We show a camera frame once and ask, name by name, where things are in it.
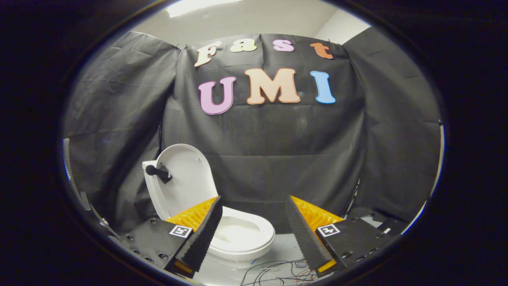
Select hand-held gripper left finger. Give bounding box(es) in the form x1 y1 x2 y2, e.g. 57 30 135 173
118 195 223 279

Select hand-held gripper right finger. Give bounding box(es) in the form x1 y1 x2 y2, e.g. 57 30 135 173
285 195 393 278

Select white toilet lid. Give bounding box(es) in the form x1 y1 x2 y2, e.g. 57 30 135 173
154 143 218 221

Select white toilet bowl with seat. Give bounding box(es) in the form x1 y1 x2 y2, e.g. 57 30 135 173
206 206 276 263

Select black backdrop cloth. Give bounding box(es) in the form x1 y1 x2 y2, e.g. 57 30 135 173
63 27 442 235

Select grey ribbed strip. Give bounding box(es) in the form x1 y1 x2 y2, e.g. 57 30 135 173
62 138 92 211

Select tangle of thin cables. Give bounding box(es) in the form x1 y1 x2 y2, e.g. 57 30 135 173
240 259 322 286

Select black handle on lid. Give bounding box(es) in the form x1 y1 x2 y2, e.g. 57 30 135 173
145 164 173 184

